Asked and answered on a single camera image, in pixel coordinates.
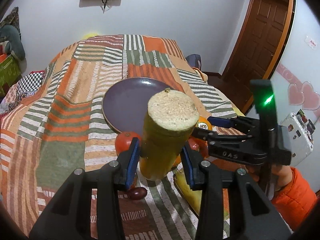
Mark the large orange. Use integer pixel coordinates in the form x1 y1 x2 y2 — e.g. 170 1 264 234
196 116 213 131

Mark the dark red jujube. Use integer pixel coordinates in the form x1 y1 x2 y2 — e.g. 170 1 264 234
127 187 148 200

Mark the red tomato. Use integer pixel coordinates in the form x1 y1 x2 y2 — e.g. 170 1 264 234
115 132 141 156

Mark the orange jacket sleeve forearm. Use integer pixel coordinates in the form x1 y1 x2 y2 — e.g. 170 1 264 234
271 166 318 231

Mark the right hand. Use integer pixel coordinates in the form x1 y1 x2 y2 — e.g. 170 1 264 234
246 165 293 191

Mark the white sticker-covered box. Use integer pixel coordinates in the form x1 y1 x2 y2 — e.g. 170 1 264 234
280 109 316 167

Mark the yellow banana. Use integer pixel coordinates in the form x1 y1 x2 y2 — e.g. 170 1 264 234
174 169 202 216

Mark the blue bag behind bed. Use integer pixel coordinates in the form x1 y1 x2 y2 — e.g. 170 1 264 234
185 54 202 70

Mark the brown wooden door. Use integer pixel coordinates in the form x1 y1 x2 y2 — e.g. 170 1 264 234
222 0 294 113

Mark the striped patchwork bedspread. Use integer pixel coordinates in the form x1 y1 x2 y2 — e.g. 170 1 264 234
1 35 240 235

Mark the purple round plate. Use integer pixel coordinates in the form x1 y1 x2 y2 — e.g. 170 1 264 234
102 77 169 135

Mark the checkered black white cloth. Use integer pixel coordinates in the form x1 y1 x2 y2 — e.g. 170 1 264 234
16 70 45 95

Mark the grey plush pillow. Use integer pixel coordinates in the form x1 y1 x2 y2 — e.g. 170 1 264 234
1 25 25 61

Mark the pink heart wall sticker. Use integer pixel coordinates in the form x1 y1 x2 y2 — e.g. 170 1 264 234
287 81 319 111

